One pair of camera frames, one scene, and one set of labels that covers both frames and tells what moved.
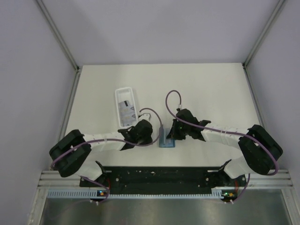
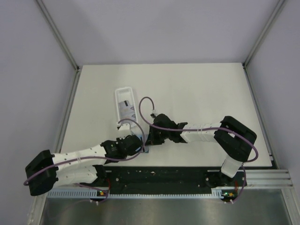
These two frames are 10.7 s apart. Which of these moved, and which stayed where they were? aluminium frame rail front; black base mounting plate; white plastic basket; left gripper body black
Moved: left gripper body black
Stayed: aluminium frame rail front; black base mounting plate; white plastic basket
